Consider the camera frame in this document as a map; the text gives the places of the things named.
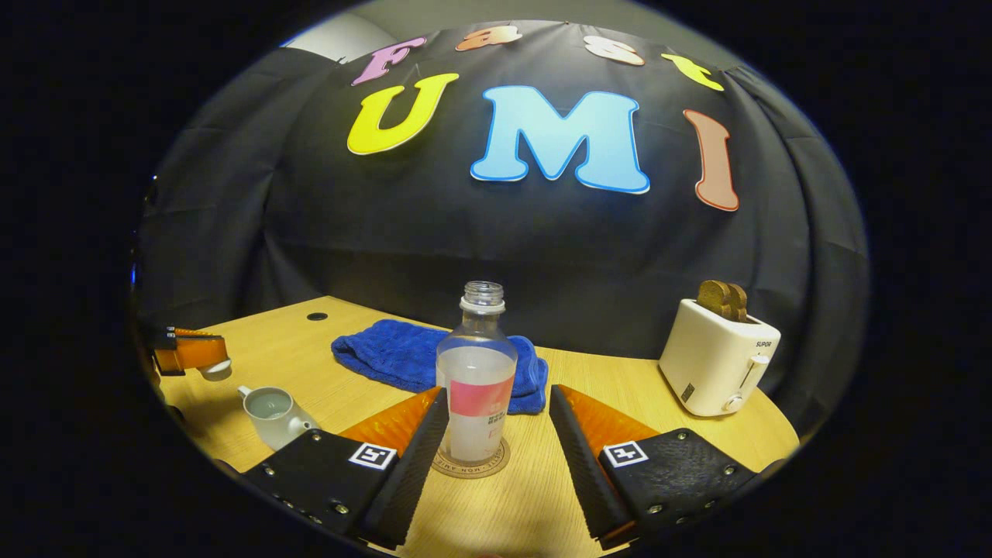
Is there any white ceramic teacup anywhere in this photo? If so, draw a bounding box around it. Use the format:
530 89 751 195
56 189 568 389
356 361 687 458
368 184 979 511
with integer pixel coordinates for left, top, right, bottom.
236 385 320 452

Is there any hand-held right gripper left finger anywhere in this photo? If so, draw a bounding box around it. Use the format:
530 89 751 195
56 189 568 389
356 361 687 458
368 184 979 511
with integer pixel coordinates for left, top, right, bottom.
244 386 450 551

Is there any white toaster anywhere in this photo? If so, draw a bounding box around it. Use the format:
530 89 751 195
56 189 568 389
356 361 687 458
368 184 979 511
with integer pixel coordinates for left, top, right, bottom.
659 298 782 418

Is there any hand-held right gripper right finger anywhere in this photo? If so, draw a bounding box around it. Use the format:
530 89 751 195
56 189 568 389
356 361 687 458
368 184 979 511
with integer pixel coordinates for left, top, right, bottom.
549 384 759 551

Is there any round brown coaster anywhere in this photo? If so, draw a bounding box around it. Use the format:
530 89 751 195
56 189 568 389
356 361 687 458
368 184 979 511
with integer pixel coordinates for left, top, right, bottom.
431 438 512 480

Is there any black backdrop cloth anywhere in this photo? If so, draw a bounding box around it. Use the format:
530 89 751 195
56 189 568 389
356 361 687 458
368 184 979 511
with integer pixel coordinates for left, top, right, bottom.
136 19 870 435

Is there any clear plastic water bottle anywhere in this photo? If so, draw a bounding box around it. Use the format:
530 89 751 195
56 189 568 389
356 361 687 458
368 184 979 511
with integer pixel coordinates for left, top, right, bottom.
436 281 518 466

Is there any blue towel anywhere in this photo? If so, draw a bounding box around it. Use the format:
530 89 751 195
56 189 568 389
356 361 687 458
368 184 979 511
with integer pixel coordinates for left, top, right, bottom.
331 319 549 415

